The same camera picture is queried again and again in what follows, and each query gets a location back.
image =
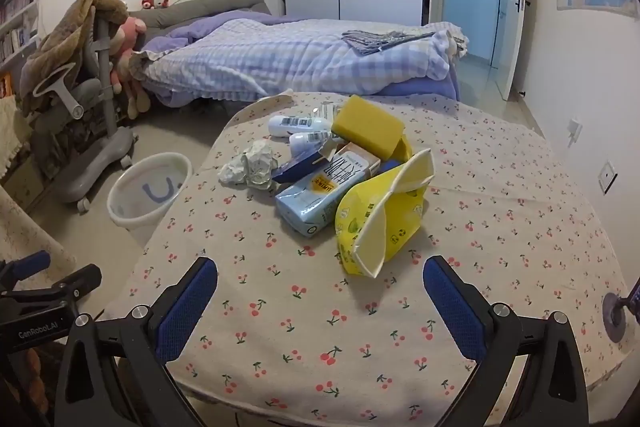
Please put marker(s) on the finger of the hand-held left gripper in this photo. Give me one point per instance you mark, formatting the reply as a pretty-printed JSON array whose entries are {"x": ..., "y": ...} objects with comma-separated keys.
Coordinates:
[
  {"x": 75, "y": 279},
  {"x": 30, "y": 264}
]

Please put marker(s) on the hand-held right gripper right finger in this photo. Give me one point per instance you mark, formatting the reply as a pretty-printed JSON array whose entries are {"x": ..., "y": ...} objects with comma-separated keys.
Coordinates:
[{"x": 450, "y": 307}]

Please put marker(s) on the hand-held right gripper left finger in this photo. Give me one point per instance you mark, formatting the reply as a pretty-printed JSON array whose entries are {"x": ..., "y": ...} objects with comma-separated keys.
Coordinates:
[{"x": 185, "y": 307}]

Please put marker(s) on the white round bin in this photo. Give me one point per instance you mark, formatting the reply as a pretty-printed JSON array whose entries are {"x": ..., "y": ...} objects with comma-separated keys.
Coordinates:
[{"x": 125, "y": 207}]

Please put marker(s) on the yellow plastic bag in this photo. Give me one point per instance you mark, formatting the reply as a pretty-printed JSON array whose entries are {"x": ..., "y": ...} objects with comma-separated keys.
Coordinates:
[{"x": 370, "y": 222}]

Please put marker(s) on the white tissue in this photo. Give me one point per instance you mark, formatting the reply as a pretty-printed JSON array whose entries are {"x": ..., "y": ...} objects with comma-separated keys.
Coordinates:
[{"x": 255, "y": 164}]

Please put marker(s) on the light blue carton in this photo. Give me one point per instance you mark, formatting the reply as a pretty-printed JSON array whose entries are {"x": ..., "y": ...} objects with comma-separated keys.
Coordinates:
[{"x": 310, "y": 202}]

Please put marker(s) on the dark blue box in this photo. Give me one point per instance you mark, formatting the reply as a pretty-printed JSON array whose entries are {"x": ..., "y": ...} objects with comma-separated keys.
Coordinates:
[{"x": 295, "y": 166}]

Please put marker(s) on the yellow sponge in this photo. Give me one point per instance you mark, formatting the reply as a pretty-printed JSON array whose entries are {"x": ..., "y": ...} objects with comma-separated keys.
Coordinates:
[{"x": 367, "y": 124}]

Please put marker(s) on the white plastic bottle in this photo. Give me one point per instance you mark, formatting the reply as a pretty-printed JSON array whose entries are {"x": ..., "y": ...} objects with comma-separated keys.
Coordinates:
[
  {"x": 310, "y": 141},
  {"x": 295, "y": 124}
]

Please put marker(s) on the floral beige cloth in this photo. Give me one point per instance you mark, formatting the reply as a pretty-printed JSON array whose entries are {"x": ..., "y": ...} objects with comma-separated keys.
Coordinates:
[{"x": 30, "y": 227}]

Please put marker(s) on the cherry print tablecloth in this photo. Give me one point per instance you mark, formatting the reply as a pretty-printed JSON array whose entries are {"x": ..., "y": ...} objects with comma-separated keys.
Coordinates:
[{"x": 300, "y": 332}]

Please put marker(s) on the grey chair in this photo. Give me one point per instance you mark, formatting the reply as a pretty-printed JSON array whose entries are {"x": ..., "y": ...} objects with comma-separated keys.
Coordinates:
[{"x": 95, "y": 157}]

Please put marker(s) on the beige lace cloth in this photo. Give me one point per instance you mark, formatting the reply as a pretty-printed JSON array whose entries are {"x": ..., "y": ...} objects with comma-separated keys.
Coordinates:
[{"x": 10, "y": 127}]

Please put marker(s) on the bed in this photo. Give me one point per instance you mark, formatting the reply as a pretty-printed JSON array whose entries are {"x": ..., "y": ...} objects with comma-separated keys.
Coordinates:
[{"x": 400, "y": 88}]

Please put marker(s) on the bookshelf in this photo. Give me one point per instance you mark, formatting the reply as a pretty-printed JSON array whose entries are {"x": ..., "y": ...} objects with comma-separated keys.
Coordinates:
[{"x": 15, "y": 37}]

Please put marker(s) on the brown blanket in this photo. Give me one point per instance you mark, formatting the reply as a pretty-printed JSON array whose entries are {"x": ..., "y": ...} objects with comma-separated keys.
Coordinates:
[{"x": 70, "y": 37}]

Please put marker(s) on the torn white wrapper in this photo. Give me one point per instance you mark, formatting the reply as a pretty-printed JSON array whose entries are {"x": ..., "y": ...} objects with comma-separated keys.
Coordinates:
[{"x": 326, "y": 109}]

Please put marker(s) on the pink plush toy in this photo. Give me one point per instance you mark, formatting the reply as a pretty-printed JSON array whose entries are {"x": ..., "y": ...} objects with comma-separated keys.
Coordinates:
[{"x": 131, "y": 32}]

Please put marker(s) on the folded grey cloth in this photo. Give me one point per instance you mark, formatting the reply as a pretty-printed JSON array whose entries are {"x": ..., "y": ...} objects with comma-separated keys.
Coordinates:
[{"x": 380, "y": 41}]

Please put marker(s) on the purple checked duvet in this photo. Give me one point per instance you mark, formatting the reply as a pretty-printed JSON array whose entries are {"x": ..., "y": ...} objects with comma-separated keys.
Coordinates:
[{"x": 300, "y": 57}]

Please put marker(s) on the white door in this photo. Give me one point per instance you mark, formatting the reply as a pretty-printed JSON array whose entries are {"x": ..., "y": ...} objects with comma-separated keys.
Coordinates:
[{"x": 515, "y": 32}]

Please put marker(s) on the red white plush toy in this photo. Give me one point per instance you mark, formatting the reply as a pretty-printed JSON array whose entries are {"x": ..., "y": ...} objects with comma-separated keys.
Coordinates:
[{"x": 155, "y": 1}]

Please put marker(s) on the grey suction cup mount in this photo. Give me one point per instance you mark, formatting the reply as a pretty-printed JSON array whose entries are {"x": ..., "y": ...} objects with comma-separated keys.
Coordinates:
[{"x": 612, "y": 312}]

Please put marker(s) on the white wall socket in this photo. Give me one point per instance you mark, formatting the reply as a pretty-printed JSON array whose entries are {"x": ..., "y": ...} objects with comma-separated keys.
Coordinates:
[{"x": 607, "y": 176}]

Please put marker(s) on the wall socket with charger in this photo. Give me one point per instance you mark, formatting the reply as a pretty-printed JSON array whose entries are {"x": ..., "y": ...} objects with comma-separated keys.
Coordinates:
[{"x": 575, "y": 129}]

